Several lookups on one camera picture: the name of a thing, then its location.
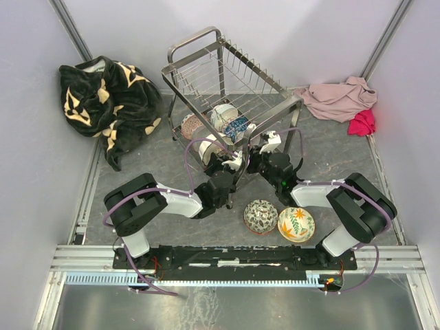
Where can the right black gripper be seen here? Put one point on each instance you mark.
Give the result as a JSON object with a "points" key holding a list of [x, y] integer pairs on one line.
{"points": [[254, 153]]}

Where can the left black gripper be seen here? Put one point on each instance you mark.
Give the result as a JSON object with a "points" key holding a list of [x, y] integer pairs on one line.
{"points": [[216, 164]]}

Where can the white scalloped bowl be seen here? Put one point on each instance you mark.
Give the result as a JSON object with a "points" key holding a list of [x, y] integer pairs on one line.
{"points": [[204, 147]]}

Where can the black leaf patterned bowl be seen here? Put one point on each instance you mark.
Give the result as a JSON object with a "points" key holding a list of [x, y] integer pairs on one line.
{"points": [[260, 216]]}

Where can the blue triangle patterned bowl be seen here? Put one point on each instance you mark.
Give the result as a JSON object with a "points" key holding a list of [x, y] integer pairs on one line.
{"points": [[236, 128]]}

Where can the plain white bowl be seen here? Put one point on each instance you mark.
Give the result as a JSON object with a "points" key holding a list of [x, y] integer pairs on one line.
{"points": [[222, 114]]}

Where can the stainless steel dish rack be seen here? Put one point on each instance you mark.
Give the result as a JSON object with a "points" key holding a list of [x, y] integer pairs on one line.
{"points": [[206, 70]]}

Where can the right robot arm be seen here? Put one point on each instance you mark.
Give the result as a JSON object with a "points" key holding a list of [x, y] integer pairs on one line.
{"points": [[363, 210]]}

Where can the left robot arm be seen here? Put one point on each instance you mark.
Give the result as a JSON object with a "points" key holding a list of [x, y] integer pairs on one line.
{"points": [[136, 203]]}

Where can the yellow floral bowl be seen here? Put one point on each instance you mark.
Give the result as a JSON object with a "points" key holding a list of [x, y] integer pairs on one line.
{"points": [[296, 225]]}

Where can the dusty pink cloth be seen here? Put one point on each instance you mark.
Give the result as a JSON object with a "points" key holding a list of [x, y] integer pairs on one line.
{"points": [[339, 102]]}

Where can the magenta cloth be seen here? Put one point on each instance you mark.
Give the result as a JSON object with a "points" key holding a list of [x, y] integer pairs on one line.
{"points": [[363, 124]]}

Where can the black and cream blanket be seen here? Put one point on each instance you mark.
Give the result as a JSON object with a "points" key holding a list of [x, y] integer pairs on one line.
{"points": [[111, 101]]}

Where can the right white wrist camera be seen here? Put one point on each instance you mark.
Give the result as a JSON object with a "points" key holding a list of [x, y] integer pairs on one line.
{"points": [[271, 141]]}

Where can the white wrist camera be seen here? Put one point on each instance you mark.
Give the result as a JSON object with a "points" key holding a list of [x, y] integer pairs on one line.
{"points": [[271, 141], [234, 163]]}

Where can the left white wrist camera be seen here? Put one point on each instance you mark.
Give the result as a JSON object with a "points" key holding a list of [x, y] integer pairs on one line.
{"points": [[234, 163]]}

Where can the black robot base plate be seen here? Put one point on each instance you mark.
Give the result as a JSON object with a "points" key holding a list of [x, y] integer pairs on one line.
{"points": [[234, 263]]}

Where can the light blue cable duct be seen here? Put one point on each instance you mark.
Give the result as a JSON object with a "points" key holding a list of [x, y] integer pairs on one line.
{"points": [[131, 279]]}

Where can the aluminium frame rail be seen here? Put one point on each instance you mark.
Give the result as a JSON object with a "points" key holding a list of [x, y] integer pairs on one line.
{"points": [[388, 290]]}

